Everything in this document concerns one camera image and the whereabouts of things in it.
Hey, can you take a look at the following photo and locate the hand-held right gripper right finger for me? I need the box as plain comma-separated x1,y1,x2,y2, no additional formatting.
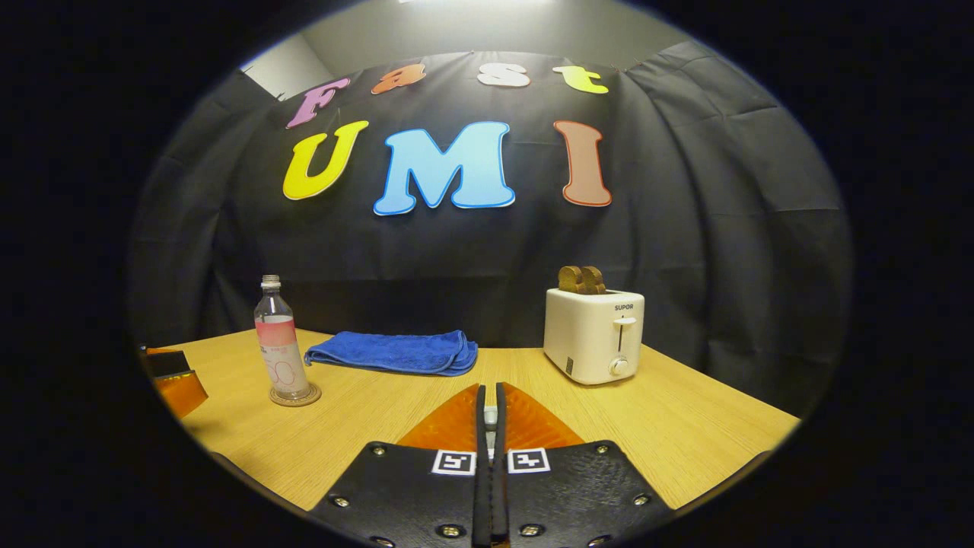
493,381,674,548

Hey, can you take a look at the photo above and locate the black backdrop cloth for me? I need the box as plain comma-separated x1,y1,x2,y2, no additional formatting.
126,42,853,416

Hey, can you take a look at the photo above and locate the round coaster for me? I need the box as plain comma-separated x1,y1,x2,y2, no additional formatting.
269,382,323,408

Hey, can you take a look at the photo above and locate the clear water bottle pink label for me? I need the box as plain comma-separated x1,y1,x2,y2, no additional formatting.
253,275,311,400

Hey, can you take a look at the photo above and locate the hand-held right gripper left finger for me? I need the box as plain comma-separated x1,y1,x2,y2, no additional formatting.
312,383,492,548

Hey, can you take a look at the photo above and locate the white toaster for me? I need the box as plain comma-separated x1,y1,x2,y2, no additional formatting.
543,288,646,386

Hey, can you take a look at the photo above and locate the blue folded towel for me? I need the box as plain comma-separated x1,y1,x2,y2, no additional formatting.
304,330,479,378

